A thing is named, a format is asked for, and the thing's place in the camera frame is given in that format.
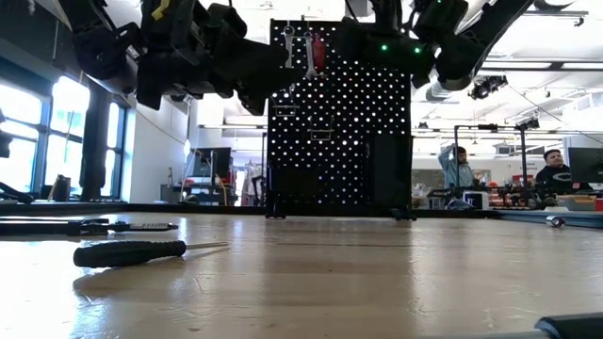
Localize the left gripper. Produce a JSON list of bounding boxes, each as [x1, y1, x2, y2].
[[136, 0, 302, 117]]

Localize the small black-handled screwdriver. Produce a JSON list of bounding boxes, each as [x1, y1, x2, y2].
[[73, 239, 231, 269]]

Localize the black wire stripper pliers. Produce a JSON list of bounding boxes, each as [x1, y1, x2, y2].
[[0, 217, 180, 237]]

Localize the black metal pegboard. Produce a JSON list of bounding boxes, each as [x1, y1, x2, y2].
[[267, 18, 415, 218]]

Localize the black computer monitor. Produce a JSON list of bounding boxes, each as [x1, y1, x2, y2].
[[567, 147, 603, 185], [193, 147, 233, 179]]

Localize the black pegboard tool rack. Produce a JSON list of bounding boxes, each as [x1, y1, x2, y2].
[[267, 162, 331, 218]]

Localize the person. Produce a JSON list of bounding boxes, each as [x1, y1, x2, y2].
[[533, 148, 594, 197], [436, 143, 477, 189]]

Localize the ceiling light strip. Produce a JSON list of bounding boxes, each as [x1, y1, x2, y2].
[[480, 59, 603, 72]]

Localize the white box with logo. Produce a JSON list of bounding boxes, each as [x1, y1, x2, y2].
[[463, 190, 491, 211]]

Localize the black vertical pillar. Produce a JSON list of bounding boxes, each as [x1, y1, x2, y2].
[[79, 82, 114, 202]]

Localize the tan storage box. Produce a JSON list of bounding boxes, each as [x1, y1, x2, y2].
[[555, 194, 598, 212]]

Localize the large window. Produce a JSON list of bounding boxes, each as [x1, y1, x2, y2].
[[0, 74, 127, 202]]

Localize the wire loop pegboard bracket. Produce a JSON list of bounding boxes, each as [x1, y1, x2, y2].
[[272, 84, 301, 118], [308, 112, 336, 141]]

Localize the black ceiling camera cluster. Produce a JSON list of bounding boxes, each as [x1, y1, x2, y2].
[[467, 74, 510, 102]]

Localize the yellow cable label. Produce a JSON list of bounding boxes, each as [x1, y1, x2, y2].
[[151, 0, 171, 21]]

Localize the black aluminium table frame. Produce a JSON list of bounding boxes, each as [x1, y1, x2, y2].
[[0, 201, 603, 229]]

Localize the black tubular rig frame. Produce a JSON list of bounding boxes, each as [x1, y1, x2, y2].
[[453, 116, 542, 194]]

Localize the large black-handled screwdriver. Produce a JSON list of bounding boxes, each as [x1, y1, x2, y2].
[[418, 314, 603, 339]]

